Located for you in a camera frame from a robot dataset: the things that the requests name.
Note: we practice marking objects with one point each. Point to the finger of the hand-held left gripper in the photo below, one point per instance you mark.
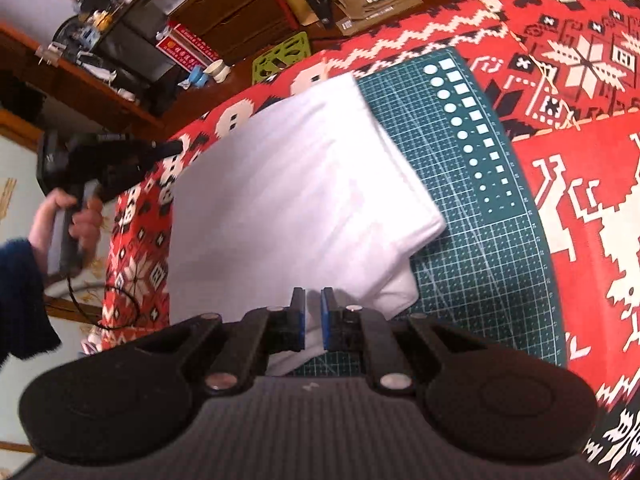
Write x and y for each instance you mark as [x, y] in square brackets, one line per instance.
[167, 149]

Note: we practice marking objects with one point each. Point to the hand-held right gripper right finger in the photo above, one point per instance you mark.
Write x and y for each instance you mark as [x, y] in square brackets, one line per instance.
[326, 321]

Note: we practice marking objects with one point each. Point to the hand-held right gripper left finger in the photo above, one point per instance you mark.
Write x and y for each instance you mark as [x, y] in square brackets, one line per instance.
[301, 321]

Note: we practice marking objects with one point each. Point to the white shirt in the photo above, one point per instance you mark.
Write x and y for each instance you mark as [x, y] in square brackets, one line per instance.
[300, 200]

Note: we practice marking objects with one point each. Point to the person's left forearm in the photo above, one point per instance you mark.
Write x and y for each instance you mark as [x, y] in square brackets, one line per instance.
[22, 300]

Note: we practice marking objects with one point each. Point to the person's left hand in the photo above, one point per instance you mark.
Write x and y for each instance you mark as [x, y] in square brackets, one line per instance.
[42, 225]

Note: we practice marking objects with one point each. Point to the blue pet bowl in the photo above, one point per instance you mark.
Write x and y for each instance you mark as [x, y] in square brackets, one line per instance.
[199, 77]

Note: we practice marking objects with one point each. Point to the white pet bowl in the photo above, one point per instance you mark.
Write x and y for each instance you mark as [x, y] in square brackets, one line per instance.
[216, 71]

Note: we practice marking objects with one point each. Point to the tall red box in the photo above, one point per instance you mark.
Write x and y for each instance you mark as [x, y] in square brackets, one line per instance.
[180, 52]
[197, 40]

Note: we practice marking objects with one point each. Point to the green plastic stool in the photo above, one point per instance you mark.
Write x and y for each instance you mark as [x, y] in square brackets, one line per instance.
[280, 57]

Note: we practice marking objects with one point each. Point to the cluttered shelf rack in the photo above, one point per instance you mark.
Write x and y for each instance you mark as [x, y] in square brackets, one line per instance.
[125, 10]

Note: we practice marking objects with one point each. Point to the wooden drawer cabinet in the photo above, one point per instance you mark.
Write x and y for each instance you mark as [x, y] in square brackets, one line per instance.
[235, 10]

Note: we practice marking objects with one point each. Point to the green cutting mat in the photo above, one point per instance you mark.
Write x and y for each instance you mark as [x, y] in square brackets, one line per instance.
[490, 260]

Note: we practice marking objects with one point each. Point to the red patterned blanket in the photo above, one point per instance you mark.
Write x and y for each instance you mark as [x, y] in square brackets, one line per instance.
[590, 160]

